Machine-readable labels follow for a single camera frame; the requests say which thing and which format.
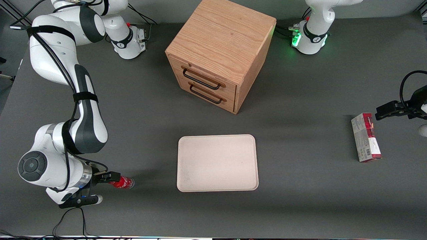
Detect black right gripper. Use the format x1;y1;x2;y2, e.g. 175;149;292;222
87;168;121;198

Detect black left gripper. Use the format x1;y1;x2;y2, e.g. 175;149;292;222
375;85;427;121

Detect red coke bottle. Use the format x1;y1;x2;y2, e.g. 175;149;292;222
109;176;135;190

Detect beige plastic tray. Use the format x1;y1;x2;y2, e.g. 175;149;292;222
176;134;259;193

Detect grey and red carton box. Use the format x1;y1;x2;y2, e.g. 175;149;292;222
351;113;382;163

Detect wooden drawer cabinet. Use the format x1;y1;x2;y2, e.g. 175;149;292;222
165;0;277;115

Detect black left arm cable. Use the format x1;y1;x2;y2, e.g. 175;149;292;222
399;70;427;108

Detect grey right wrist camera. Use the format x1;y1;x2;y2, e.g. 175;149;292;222
59;195;103;209

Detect black looping floor cable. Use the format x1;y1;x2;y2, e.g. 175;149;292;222
52;207;100;240

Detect black metal drawer handle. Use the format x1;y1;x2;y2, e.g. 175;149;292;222
182;67;222;90
189;83;223;104

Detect black left base cables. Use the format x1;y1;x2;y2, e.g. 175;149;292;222
275;7;312;40

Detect black base cables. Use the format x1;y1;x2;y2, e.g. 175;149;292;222
127;4;158;43
275;7;312;40

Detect black right base cables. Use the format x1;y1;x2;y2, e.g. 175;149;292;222
127;4;158;43

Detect black aluminium frame bar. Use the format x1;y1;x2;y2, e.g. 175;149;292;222
0;3;24;21

